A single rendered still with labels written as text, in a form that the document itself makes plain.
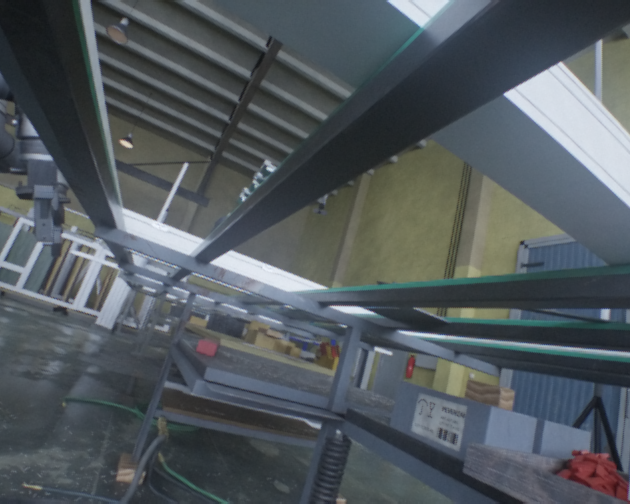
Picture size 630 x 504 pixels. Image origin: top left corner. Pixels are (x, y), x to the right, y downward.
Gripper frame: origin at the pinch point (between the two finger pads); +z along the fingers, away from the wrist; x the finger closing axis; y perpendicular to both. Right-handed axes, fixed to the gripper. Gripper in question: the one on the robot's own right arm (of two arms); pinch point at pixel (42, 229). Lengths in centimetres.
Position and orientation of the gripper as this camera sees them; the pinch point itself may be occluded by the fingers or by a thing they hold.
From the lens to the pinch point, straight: 85.8
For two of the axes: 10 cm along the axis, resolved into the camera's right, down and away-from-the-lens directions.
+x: 6.4, 1.1, -7.6
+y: -7.7, 0.3, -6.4
